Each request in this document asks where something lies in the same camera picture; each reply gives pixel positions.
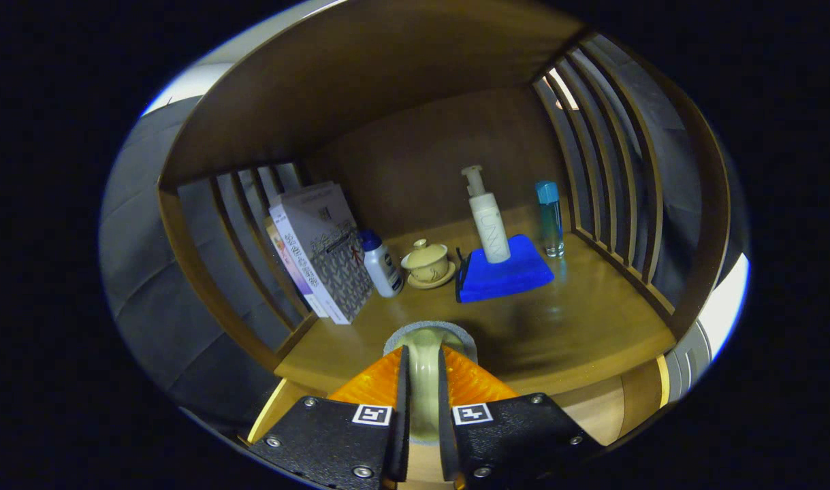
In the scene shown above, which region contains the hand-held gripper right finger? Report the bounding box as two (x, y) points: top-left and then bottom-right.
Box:
(437, 344), (603, 490)

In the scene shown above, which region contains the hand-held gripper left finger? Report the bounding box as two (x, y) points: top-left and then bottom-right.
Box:
(250, 344), (411, 490)

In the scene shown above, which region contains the white patterned book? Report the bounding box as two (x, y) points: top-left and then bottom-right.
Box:
(270, 181), (374, 325)

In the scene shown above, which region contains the pink purple book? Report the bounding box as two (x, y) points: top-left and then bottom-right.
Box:
(264, 194), (320, 319)

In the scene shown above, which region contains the white pump bottle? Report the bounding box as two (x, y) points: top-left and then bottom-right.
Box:
(462, 165), (512, 264)

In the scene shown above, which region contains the blue folded cloth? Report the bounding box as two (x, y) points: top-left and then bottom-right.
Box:
(456, 234), (555, 304)

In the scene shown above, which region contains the brown wooden cabinet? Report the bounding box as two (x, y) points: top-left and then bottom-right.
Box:
(157, 0), (732, 443)

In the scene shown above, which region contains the beige lidded teacup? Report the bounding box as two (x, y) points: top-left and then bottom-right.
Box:
(400, 238), (458, 290)

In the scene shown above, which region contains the wooden countertop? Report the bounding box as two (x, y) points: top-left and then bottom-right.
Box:
(275, 204), (677, 395)

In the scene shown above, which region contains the small white bottle blue cap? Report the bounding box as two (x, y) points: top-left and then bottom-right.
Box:
(358, 229), (404, 298)

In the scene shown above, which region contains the green handled grey sponge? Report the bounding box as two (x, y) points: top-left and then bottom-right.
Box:
(383, 320), (478, 446)

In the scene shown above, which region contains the clear blue bottle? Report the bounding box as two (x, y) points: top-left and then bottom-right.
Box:
(534, 180), (565, 258)

